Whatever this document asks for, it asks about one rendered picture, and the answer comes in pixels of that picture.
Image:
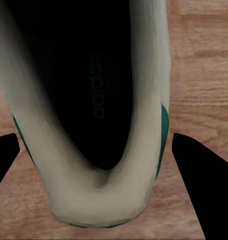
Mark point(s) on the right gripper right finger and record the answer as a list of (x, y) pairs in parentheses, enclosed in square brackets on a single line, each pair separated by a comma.
[(205, 175)]

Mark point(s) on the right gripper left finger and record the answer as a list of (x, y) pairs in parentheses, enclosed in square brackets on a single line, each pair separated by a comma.
[(9, 149)]

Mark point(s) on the gym shoe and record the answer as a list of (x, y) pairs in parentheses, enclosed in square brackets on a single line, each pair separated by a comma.
[(88, 84)]

